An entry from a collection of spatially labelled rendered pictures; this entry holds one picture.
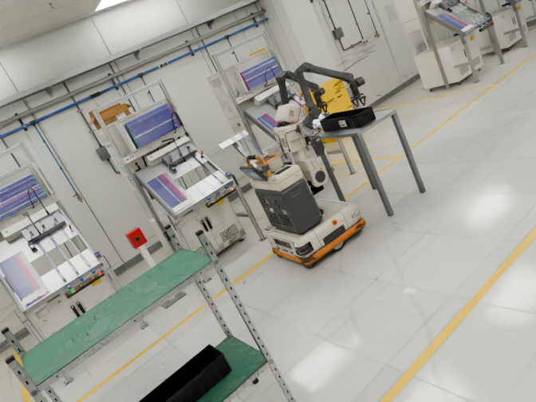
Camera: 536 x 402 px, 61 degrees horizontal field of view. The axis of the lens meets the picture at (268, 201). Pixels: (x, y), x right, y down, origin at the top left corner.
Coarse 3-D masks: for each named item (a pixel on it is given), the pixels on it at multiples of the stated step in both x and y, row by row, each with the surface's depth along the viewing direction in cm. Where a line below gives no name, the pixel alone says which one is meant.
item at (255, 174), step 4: (252, 164) 388; (268, 164) 361; (240, 168) 379; (244, 168) 371; (248, 168) 364; (252, 168) 359; (256, 168) 372; (264, 168) 359; (268, 168) 360; (244, 172) 383; (248, 172) 375; (252, 172) 367; (256, 172) 361; (260, 172) 363; (252, 176) 379; (256, 176) 371; (260, 176) 364; (264, 176) 364; (256, 180) 383; (260, 180) 375; (264, 180) 368
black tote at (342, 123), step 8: (336, 112) 432; (344, 112) 421; (352, 112) 412; (360, 112) 402; (368, 112) 385; (320, 120) 430; (328, 120) 419; (336, 120) 408; (344, 120) 398; (352, 120) 389; (360, 120) 382; (368, 120) 386; (328, 128) 426; (336, 128) 415; (344, 128) 405
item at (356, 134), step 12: (372, 120) 387; (396, 120) 391; (324, 132) 430; (336, 132) 407; (348, 132) 387; (360, 132) 375; (360, 144) 379; (324, 156) 439; (360, 156) 461; (408, 156) 401; (372, 168) 383; (336, 180) 447; (372, 180) 467; (420, 180) 408; (336, 192) 453; (384, 192) 391; (420, 192) 413; (384, 204) 394
